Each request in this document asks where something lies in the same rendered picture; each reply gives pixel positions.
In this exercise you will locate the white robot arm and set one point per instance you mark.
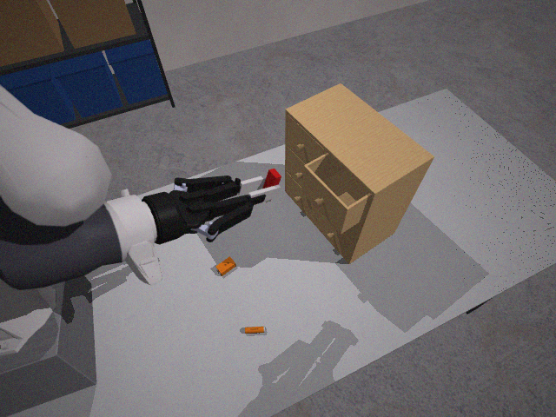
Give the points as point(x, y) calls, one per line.
point(55, 224)

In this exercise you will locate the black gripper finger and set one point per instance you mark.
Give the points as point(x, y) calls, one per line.
point(234, 210)
point(212, 189)

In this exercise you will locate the red and white eraser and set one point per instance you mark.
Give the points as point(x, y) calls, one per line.
point(273, 178)

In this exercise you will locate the small tan wooden chest of drawers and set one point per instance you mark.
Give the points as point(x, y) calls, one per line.
point(389, 163)

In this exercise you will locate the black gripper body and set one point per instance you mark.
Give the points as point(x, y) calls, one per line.
point(171, 222)

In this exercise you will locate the orange aa battery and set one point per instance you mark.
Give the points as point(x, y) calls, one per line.
point(253, 330)

